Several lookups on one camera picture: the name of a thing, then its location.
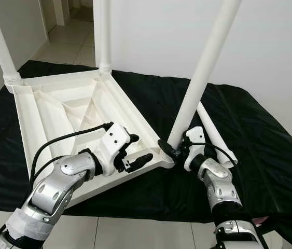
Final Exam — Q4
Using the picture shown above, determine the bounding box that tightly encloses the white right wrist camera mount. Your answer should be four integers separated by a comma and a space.
185, 126, 207, 172

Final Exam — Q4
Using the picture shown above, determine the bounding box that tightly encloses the white plastic children table top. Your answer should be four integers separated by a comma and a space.
5, 67, 176, 208

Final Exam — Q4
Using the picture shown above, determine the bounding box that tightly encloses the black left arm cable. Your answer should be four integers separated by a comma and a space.
31, 121, 114, 187

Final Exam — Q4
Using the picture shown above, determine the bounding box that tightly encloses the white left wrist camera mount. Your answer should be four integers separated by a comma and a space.
94, 122, 133, 179

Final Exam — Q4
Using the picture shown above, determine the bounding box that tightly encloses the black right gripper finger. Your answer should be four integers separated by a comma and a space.
158, 139, 176, 159

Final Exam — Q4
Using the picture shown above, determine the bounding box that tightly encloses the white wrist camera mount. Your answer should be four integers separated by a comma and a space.
185, 126, 207, 172
94, 122, 133, 179

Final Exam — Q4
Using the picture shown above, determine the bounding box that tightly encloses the pink cloth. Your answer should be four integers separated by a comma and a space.
255, 215, 273, 226

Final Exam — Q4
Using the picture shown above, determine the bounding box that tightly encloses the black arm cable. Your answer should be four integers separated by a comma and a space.
190, 141, 237, 167
31, 121, 114, 187

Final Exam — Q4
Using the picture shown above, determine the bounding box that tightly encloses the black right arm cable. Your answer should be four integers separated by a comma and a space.
190, 141, 237, 167

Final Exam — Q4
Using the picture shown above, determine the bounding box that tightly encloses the white door frame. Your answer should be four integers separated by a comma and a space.
54, 0, 67, 26

